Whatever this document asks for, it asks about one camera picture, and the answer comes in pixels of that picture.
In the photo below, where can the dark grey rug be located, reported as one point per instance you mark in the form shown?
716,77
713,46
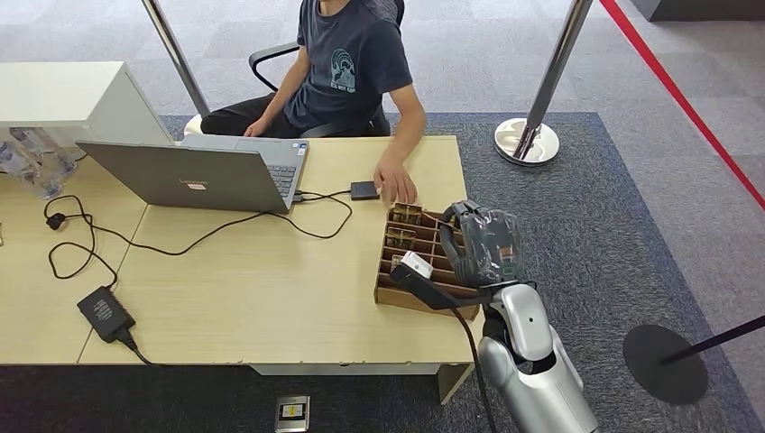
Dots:
597,239

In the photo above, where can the person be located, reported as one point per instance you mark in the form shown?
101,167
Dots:
352,66

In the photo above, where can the person's right hand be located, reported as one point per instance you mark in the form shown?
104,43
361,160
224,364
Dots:
257,127

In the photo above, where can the person's right forearm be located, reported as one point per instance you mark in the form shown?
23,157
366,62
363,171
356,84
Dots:
285,93

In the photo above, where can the grey laptop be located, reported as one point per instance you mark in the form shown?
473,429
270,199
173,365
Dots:
197,177

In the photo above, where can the black card reader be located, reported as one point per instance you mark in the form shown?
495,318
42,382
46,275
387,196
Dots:
364,190

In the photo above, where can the brown hotel key card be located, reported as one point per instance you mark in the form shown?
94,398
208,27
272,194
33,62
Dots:
408,214
397,260
400,238

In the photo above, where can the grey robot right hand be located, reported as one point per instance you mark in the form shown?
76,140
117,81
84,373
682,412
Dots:
487,245

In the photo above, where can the wooden card organizer box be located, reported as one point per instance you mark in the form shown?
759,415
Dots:
412,297

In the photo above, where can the black wrist camera, pale box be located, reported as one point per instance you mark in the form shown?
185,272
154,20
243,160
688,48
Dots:
427,290

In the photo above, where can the person's left forearm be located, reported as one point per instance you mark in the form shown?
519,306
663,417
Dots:
409,134

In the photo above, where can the metal floor socket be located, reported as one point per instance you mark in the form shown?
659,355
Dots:
292,413

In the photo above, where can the black office chair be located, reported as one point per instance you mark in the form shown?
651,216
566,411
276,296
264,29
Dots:
266,55

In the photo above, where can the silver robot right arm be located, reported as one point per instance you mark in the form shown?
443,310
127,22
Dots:
538,382

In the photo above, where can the black power adapter brick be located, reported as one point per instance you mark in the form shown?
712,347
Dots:
106,314

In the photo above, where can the red barrier belt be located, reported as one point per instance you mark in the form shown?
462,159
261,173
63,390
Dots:
675,89

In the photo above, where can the white cabinet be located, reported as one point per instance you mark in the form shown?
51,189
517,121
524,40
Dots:
66,94

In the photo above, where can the clear plastic water bottle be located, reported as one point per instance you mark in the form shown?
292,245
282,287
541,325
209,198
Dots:
51,150
28,171

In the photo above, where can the chrome stanchion post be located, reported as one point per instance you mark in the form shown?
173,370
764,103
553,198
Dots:
176,57
550,78

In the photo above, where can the dark furniture base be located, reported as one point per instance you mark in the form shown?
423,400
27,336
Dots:
699,11

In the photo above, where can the wooden desk leg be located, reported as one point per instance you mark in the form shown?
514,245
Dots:
452,382

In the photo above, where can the black stanchion post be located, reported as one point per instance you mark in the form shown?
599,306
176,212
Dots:
663,364

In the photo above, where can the person's left hand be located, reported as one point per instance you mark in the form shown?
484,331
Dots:
394,179

